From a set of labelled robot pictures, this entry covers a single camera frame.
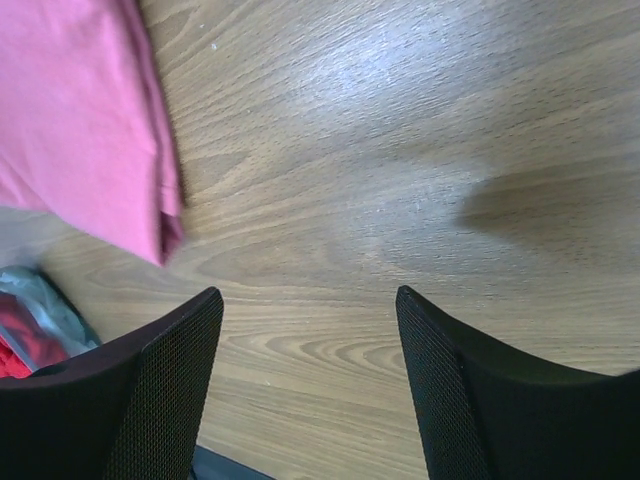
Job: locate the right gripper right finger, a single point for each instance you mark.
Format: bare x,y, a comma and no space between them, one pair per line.
487,410

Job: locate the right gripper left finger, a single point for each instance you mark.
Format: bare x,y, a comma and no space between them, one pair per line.
128,409

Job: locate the pink polo shirt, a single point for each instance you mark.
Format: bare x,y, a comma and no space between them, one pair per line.
85,131

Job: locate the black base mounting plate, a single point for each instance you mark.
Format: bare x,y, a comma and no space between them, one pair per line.
209,465

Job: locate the red and white t-shirt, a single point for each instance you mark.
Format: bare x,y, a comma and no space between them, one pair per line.
25,346

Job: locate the clear plastic basket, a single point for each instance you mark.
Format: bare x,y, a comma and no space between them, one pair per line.
50,308

